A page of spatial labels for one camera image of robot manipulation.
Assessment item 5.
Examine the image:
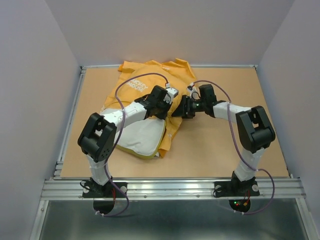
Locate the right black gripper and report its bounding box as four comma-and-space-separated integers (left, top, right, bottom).
171, 94, 207, 119

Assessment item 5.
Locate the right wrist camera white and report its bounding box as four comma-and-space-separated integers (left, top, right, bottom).
187, 84, 200, 100

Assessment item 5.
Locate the aluminium frame rail front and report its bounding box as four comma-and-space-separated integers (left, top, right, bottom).
40, 178, 306, 201

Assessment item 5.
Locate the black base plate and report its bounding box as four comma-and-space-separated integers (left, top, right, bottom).
79, 179, 129, 217
212, 179, 260, 213

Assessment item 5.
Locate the white pillow yellow edge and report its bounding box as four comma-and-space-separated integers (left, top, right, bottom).
100, 104, 166, 159

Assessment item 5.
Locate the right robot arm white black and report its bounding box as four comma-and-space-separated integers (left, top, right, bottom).
172, 84, 276, 198

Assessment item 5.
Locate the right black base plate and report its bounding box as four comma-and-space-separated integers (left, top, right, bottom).
212, 179, 260, 213

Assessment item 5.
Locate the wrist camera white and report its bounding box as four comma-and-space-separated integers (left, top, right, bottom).
163, 87, 179, 104
187, 84, 200, 100

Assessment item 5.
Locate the aluminium rail left side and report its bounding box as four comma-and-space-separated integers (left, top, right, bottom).
51, 154, 65, 180

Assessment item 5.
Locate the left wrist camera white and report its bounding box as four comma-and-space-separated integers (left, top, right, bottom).
163, 87, 179, 104

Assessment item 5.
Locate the orange patterned pillowcase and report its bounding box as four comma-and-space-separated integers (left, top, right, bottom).
100, 58, 196, 157

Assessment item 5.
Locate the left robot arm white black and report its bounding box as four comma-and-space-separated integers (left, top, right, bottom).
77, 85, 179, 198

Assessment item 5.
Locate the metal sheet panel front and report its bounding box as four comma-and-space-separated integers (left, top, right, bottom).
39, 199, 308, 240

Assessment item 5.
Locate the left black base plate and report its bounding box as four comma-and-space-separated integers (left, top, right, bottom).
79, 179, 129, 217

